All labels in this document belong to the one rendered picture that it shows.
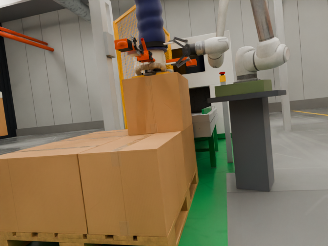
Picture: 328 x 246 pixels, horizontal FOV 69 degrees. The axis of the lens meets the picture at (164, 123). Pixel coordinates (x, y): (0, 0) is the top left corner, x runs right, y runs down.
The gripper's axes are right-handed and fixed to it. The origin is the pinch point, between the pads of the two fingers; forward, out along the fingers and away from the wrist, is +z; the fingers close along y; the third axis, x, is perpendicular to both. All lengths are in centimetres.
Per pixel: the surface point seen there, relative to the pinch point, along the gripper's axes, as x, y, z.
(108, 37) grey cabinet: 133, -62, 101
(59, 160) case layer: -64, 56, 46
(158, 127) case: -4, 49, 10
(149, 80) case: -3.9, 16.4, 13.3
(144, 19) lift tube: 13.8, -30.9, 16.4
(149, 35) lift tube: 12.8, -18.1, 14.2
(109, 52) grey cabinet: 130, -42, 102
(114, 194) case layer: -65, 73, 19
